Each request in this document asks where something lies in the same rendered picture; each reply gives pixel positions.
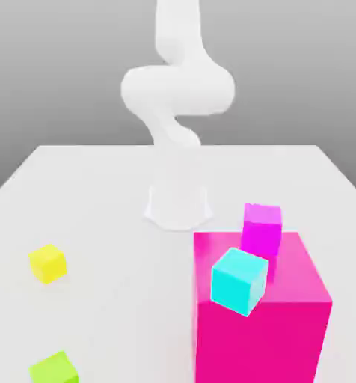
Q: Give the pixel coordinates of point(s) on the small lime green cube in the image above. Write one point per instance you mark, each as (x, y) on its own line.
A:
(53, 369)

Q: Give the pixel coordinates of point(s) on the large pink box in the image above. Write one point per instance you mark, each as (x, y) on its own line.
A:
(261, 338)

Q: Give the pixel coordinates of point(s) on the small yellow cube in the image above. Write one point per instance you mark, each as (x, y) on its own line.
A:
(48, 264)

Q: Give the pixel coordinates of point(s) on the small magenta cube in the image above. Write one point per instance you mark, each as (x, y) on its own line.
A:
(261, 233)

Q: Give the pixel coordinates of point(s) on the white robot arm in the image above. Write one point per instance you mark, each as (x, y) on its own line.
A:
(178, 89)

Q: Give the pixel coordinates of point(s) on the small cyan cube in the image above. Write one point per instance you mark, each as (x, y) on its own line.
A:
(237, 281)

